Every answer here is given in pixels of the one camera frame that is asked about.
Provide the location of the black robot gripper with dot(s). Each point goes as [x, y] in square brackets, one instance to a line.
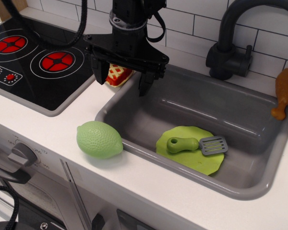
[129, 49]

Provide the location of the green handled grey spatula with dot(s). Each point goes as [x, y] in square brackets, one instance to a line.
[208, 146]

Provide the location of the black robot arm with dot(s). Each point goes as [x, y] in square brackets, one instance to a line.
[131, 14]

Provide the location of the green plastic plate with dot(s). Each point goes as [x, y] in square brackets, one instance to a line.
[192, 159]

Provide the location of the grey plastic sink basin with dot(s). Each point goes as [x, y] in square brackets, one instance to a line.
[255, 139]

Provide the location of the toy pie slice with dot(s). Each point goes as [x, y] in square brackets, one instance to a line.
[118, 75]

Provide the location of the green toy lime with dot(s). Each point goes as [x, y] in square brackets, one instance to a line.
[99, 140]

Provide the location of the black toy stovetop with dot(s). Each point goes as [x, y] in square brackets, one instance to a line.
[43, 80]

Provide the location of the black faucet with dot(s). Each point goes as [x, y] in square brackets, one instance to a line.
[223, 59]

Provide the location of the grey oven knob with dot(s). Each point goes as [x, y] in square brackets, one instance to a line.
[22, 155]

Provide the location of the brown toy chicken drumstick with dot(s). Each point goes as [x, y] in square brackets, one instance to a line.
[282, 95]

